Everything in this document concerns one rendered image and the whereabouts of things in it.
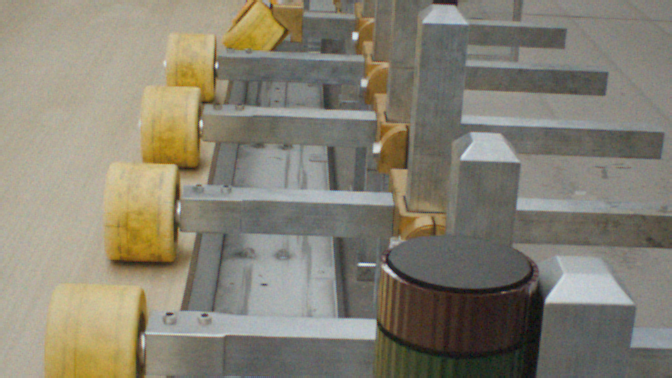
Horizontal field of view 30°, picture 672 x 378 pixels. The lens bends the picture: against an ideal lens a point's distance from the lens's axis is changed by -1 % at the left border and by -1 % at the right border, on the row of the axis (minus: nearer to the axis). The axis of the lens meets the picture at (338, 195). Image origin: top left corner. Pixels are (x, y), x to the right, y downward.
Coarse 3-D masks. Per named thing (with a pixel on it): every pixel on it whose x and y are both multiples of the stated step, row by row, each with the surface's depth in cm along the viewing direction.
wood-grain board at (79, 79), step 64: (0, 0) 204; (64, 0) 207; (128, 0) 209; (192, 0) 212; (0, 64) 165; (64, 64) 166; (128, 64) 168; (0, 128) 138; (64, 128) 139; (128, 128) 141; (0, 192) 119; (64, 192) 120; (0, 256) 104; (64, 256) 105; (192, 256) 107; (0, 320) 93
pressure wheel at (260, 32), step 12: (252, 12) 172; (264, 12) 173; (240, 24) 171; (252, 24) 172; (264, 24) 172; (276, 24) 173; (228, 36) 173; (240, 36) 172; (252, 36) 172; (264, 36) 172; (276, 36) 173; (240, 48) 173; (252, 48) 173; (264, 48) 173
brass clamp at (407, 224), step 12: (396, 180) 106; (396, 192) 103; (396, 204) 101; (396, 216) 101; (408, 216) 98; (420, 216) 98; (432, 216) 98; (444, 216) 99; (396, 228) 101; (408, 228) 98; (420, 228) 97; (432, 228) 97; (444, 228) 97; (396, 240) 98
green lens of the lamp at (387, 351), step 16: (384, 336) 48; (528, 336) 48; (384, 352) 48; (400, 352) 47; (416, 352) 47; (512, 352) 47; (528, 352) 48; (384, 368) 48; (400, 368) 47; (416, 368) 47; (432, 368) 47; (448, 368) 46; (464, 368) 46; (480, 368) 47; (496, 368) 47; (512, 368) 47
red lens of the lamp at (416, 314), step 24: (384, 264) 48; (384, 288) 48; (408, 288) 46; (528, 288) 47; (384, 312) 48; (408, 312) 47; (432, 312) 46; (456, 312) 46; (480, 312) 46; (504, 312) 46; (528, 312) 47; (408, 336) 47; (432, 336) 46; (456, 336) 46; (480, 336) 46; (504, 336) 47
